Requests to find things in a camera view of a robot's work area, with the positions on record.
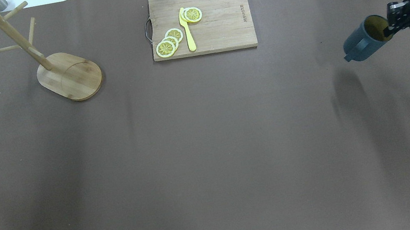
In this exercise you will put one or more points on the wooden cutting board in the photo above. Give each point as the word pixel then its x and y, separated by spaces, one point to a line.
pixel 226 25

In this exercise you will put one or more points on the lemon slice middle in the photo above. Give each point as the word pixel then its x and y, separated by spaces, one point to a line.
pixel 173 40

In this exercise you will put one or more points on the brown table mat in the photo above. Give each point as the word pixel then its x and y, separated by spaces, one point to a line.
pixel 285 136

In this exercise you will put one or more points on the lemon slice end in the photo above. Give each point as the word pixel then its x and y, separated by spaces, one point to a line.
pixel 164 49

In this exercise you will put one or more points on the yellow plastic knife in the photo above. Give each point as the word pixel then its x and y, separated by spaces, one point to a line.
pixel 189 38

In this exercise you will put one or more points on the lemon slice top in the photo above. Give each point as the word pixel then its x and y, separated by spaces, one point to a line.
pixel 176 33

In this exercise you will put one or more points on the wooden cup rack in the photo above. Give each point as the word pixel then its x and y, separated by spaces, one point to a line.
pixel 70 76

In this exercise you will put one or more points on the teal mug yellow inside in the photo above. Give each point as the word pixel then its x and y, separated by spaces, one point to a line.
pixel 366 39

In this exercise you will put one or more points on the lemon slice under knife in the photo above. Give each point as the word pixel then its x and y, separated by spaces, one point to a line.
pixel 191 14

